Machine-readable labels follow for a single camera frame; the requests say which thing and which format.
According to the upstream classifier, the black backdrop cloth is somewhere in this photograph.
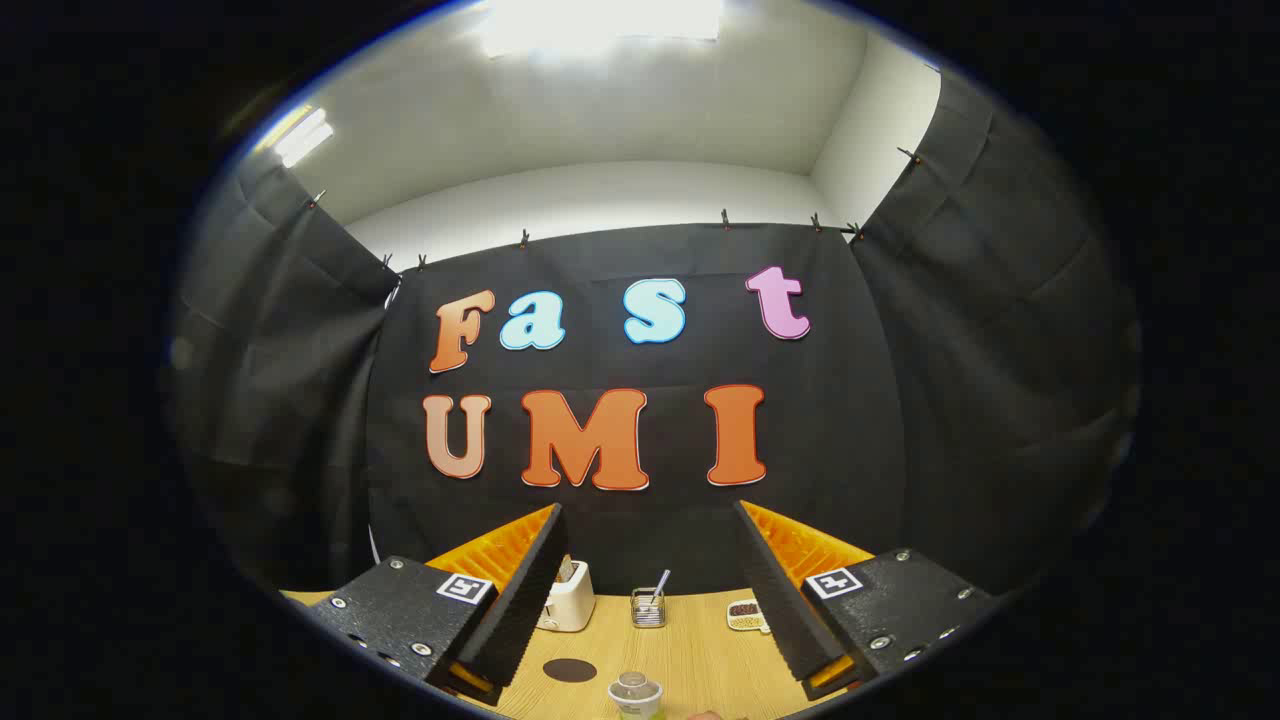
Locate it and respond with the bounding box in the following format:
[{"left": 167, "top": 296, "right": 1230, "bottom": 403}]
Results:
[{"left": 170, "top": 65, "right": 1141, "bottom": 601}]

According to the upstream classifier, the wooden table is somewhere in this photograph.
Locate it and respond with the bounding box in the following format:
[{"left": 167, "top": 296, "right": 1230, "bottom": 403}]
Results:
[{"left": 280, "top": 588, "right": 861, "bottom": 720}]

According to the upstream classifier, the ceiling light panel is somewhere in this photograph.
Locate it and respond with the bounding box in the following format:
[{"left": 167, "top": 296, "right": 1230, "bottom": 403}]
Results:
[{"left": 262, "top": 105, "right": 336, "bottom": 169}]

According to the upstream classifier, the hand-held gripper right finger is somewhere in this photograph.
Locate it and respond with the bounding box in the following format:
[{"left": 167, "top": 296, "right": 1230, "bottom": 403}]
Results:
[{"left": 733, "top": 499, "right": 1001, "bottom": 701}]

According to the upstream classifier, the small cream toaster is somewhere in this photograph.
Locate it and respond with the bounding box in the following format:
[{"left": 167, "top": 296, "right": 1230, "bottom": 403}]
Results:
[{"left": 537, "top": 555, "right": 597, "bottom": 633}]

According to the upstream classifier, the clear juice bottle white label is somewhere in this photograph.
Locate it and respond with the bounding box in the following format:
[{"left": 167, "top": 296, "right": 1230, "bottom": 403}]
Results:
[{"left": 607, "top": 671, "right": 665, "bottom": 720}]

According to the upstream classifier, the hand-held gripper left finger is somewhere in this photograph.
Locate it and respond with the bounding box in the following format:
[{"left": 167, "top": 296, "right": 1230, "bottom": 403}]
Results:
[{"left": 283, "top": 503, "right": 569, "bottom": 707}]

